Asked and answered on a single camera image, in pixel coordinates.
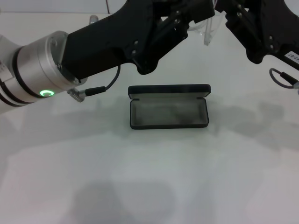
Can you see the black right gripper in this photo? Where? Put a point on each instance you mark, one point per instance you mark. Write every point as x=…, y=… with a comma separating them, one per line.
x=278, y=28

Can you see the clear white glasses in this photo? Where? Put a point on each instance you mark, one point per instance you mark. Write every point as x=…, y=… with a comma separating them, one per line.
x=208, y=35

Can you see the silver cylindrical connector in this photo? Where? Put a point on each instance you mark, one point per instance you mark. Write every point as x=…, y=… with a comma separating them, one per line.
x=93, y=18

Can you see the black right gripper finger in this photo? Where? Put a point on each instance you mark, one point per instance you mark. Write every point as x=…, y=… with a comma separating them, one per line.
x=198, y=9

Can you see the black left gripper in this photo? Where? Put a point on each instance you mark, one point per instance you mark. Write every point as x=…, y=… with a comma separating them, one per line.
x=100, y=44

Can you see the black glasses case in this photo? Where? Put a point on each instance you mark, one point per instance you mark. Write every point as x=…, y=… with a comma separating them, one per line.
x=168, y=114

